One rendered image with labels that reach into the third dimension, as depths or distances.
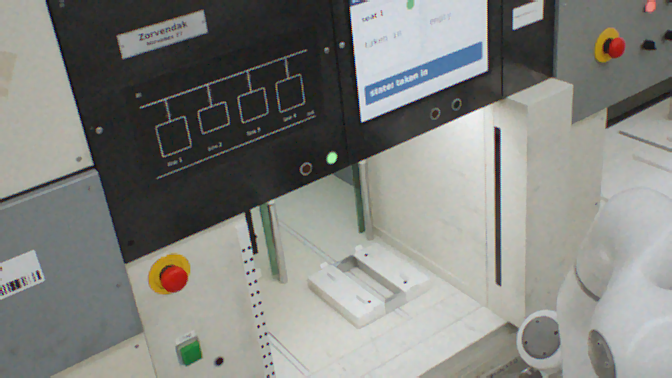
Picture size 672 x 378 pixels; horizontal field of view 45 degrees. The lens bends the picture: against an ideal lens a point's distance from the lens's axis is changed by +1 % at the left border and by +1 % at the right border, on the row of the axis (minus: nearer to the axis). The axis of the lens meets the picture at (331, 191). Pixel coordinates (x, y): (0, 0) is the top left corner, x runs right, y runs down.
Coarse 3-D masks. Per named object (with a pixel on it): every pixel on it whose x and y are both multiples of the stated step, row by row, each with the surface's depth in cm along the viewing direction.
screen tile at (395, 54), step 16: (400, 0) 128; (416, 0) 130; (368, 16) 125; (384, 16) 127; (400, 16) 129; (416, 16) 131; (368, 32) 126; (416, 32) 132; (384, 48) 129; (400, 48) 131; (416, 48) 133; (368, 64) 129; (384, 64) 131; (400, 64) 133
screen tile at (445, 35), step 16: (432, 0) 132; (448, 0) 134; (464, 0) 136; (480, 0) 138; (464, 16) 137; (480, 16) 139; (432, 32) 134; (448, 32) 136; (464, 32) 138; (480, 32) 141; (432, 48) 135
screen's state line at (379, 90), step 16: (464, 48) 140; (480, 48) 142; (432, 64) 137; (448, 64) 139; (464, 64) 141; (384, 80) 132; (400, 80) 134; (416, 80) 136; (368, 96) 131; (384, 96) 133
